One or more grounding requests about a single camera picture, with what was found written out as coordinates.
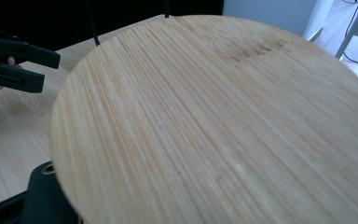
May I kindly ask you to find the black metal-legged shelf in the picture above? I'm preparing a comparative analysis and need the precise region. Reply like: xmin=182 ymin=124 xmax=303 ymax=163
xmin=84 ymin=0 xmax=171 ymax=47

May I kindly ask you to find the glass jar with bamboo lid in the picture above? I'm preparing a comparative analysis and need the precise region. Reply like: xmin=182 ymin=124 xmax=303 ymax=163
xmin=49 ymin=14 xmax=358 ymax=224

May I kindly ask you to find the black curtain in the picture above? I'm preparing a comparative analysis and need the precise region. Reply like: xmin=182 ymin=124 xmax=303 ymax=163
xmin=0 ymin=0 xmax=225 ymax=52

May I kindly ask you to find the white cabinet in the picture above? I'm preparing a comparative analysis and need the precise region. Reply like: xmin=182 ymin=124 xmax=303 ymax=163
xmin=223 ymin=0 xmax=336 ymax=37

